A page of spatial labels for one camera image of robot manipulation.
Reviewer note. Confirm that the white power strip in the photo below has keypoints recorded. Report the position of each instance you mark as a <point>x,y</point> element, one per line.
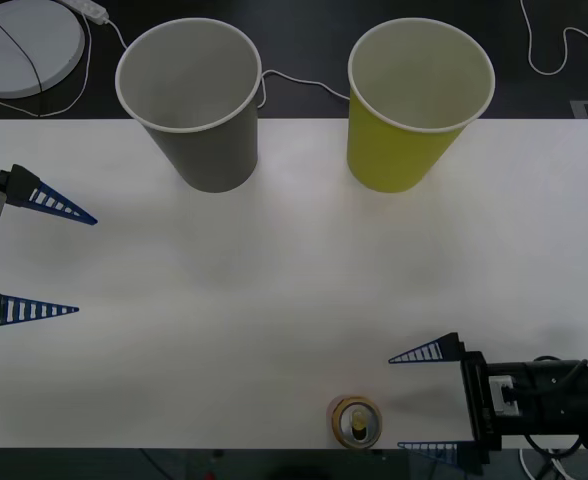
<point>91,10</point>

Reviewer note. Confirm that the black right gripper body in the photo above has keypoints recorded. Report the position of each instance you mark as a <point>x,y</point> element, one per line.
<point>549,410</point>

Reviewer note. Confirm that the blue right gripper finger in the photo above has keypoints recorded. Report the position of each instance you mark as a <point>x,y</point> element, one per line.
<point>466,456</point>
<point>458,349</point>

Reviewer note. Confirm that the round white disc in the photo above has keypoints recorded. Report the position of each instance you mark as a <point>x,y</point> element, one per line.
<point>54,45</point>

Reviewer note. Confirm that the grey plastic waste bin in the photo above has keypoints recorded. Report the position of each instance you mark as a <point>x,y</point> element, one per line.
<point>209,160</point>

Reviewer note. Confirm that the yellow drink can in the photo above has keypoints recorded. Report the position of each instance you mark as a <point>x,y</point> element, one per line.
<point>359,424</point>

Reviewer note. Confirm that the yellow-green plastic waste bin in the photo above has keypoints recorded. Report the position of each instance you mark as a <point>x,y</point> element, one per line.
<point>394,155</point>

